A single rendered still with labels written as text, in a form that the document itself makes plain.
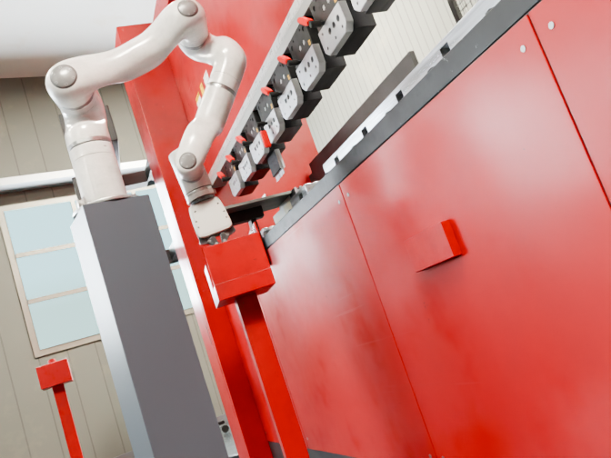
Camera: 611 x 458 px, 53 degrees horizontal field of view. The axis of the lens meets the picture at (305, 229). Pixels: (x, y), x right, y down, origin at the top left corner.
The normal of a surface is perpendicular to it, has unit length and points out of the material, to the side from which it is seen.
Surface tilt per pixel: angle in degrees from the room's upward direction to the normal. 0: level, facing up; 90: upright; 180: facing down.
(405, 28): 90
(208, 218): 93
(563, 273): 90
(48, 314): 90
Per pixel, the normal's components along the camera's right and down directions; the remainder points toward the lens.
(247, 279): 0.18, -0.22
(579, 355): -0.89, 0.24
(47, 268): 0.49, -0.31
